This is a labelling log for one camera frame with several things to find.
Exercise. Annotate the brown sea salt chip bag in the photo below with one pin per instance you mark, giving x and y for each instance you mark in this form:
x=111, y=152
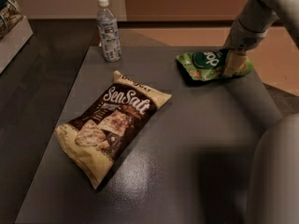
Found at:
x=96, y=139

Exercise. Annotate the snack bags on shelf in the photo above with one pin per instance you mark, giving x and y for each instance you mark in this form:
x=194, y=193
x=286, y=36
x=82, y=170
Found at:
x=10, y=15

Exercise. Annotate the green rice chip bag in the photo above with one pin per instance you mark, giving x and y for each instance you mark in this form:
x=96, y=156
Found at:
x=208, y=65

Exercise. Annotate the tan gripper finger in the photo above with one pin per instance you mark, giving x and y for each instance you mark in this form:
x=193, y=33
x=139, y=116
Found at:
x=234, y=61

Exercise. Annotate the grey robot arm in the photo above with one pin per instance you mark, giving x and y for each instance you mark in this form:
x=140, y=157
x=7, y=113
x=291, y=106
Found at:
x=273, y=194

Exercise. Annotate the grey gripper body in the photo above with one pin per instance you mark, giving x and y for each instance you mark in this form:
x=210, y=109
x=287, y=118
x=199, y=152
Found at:
x=244, y=39

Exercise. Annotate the clear plastic water bottle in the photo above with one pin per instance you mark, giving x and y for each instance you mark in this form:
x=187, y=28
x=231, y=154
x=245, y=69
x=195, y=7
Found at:
x=108, y=31

